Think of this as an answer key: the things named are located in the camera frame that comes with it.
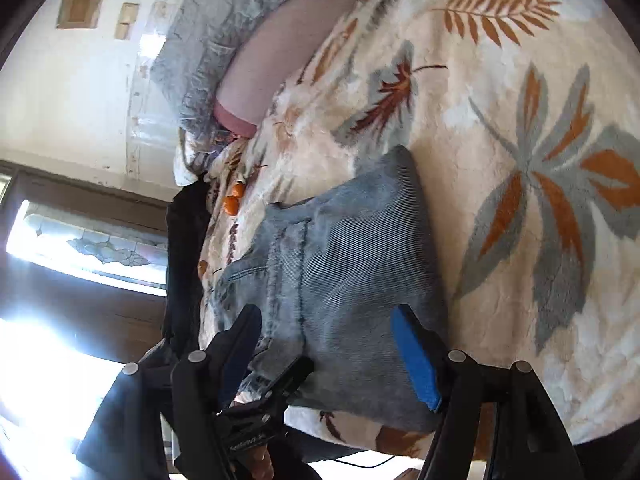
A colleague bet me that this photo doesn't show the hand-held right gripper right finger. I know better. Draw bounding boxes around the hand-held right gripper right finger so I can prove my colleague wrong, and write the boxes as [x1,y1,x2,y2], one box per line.
[390,304,586,480]

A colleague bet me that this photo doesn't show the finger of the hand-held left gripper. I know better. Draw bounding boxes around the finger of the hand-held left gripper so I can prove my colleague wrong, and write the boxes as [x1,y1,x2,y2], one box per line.
[257,355,316,411]

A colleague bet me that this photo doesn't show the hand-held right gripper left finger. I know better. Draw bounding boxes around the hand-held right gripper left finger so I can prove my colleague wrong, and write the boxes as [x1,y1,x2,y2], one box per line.
[75,302,263,480]

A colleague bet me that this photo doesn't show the blue denim pants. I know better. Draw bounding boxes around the blue denim pants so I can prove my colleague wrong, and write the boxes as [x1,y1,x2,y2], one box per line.
[207,145,451,436]

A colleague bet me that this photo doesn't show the person's left hand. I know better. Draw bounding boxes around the person's left hand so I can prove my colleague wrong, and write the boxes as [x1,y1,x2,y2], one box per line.
[232,442,276,480]

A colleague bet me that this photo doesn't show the black garment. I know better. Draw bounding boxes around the black garment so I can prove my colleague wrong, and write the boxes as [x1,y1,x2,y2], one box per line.
[160,180,213,356]

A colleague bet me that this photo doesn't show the leaf print blanket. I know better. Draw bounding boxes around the leaf print blanket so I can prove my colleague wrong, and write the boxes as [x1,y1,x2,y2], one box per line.
[172,0,640,461]

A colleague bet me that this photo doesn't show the grey quilted pillow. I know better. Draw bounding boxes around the grey quilted pillow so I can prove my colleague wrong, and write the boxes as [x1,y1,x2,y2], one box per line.
[149,0,296,136]

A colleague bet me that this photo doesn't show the black cable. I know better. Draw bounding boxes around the black cable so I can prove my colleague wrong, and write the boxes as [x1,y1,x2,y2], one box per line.
[330,452,401,471]

